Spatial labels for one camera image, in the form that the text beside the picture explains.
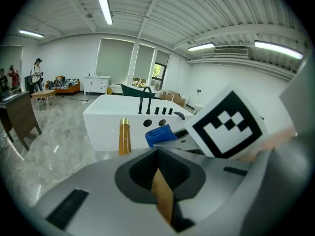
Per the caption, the white bathtub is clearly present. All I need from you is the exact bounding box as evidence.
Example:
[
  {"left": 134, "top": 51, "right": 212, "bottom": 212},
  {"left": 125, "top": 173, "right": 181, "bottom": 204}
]
[{"left": 83, "top": 94, "right": 195, "bottom": 152}]

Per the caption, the dark wooden desk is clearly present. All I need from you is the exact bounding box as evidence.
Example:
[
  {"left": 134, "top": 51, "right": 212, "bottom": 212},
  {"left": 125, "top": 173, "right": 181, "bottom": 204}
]
[{"left": 0, "top": 91, "right": 42, "bottom": 152}]

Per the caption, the black bathtub faucet spout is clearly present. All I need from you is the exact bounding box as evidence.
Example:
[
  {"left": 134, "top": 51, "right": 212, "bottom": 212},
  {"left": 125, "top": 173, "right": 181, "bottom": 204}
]
[{"left": 142, "top": 86, "right": 153, "bottom": 115}]

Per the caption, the person's right forearm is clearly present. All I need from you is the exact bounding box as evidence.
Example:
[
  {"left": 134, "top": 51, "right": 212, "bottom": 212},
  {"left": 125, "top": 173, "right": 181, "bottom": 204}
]
[{"left": 233, "top": 128, "right": 298, "bottom": 164}]

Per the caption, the wooden serving cart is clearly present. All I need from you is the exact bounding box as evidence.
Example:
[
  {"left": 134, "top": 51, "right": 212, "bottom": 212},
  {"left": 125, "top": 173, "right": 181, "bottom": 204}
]
[{"left": 119, "top": 118, "right": 175, "bottom": 225}]

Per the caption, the white toilet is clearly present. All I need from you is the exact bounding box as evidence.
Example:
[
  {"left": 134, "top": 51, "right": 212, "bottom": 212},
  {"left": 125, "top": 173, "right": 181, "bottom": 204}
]
[{"left": 193, "top": 103, "right": 206, "bottom": 116}]

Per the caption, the orange sofa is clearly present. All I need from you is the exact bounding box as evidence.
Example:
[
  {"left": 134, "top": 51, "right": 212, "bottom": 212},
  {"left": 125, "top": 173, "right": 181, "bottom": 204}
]
[{"left": 45, "top": 75, "right": 81, "bottom": 94}]

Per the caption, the wide grey roller blind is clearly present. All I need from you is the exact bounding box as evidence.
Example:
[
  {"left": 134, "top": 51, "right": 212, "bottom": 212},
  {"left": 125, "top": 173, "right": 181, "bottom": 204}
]
[{"left": 95, "top": 38, "right": 135, "bottom": 85}]

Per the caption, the long ceiling light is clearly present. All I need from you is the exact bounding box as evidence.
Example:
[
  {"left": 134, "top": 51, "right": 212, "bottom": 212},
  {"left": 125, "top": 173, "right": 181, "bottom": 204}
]
[
  {"left": 254, "top": 40, "right": 304, "bottom": 60},
  {"left": 98, "top": 0, "right": 114, "bottom": 26},
  {"left": 18, "top": 29, "right": 45, "bottom": 38},
  {"left": 187, "top": 42, "right": 216, "bottom": 52}
]

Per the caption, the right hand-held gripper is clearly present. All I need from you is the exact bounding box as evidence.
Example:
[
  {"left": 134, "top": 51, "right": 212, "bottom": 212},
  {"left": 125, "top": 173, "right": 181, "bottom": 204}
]
[{"left": 153, "top": 84, "right": 269, "bottom": 160}]

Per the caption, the white ceiling air conditioner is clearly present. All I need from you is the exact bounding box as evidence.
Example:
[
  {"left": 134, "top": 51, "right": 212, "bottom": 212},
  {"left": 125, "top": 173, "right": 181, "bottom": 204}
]
[{"left": 213, "top": 46, "right": 249, "bottom": 59}]

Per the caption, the blue cloth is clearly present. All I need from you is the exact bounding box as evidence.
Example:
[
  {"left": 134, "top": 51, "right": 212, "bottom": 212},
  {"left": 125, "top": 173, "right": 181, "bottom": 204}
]
[{"left": 145, "top": 124, "right": 178, "bottom": 148}]

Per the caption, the white vanity cabinet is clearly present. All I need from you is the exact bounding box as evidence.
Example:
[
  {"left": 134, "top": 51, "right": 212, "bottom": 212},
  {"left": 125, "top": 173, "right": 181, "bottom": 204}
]
[{"left": 83, "top": 75, "right": 112, "bottom": 96}]

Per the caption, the short grey roller blind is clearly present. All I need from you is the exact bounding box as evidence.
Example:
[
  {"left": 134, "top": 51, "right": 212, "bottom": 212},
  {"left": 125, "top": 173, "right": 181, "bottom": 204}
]
[{"left": 155, "top": 50, "right": 171, "bottom": 66}]

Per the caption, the dark framed window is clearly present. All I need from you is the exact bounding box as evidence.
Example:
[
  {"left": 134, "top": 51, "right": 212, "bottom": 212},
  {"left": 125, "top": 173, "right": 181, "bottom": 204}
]
[{"left": 151, "top": 62, "right": 168, "bottom": 89}]

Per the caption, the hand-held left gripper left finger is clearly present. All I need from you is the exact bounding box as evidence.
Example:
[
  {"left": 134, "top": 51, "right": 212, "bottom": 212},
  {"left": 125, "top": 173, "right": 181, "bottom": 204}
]
[{"left": 33, "top": 146, "right": 188, "bottom": 236}]

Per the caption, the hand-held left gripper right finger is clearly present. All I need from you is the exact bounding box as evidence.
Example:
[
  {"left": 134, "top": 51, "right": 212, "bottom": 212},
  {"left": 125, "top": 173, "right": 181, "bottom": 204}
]
[{"left": 157, "top": 146, "right": 253, "bottom": 233}]

